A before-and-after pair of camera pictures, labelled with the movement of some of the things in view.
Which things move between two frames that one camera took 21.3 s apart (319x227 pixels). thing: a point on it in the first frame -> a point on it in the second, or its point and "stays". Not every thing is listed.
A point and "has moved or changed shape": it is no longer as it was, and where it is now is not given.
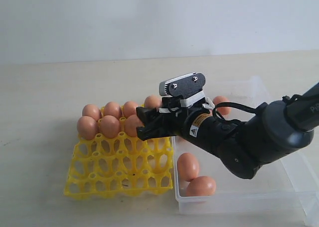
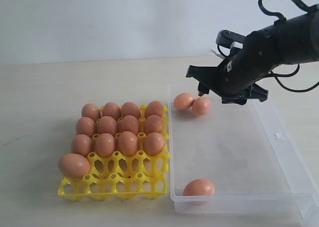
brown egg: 112,108 stays
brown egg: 91,110 stays
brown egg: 87,127 stays
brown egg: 153,101 has moved or changed shape
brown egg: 129,108 stays
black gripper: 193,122 -> 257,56
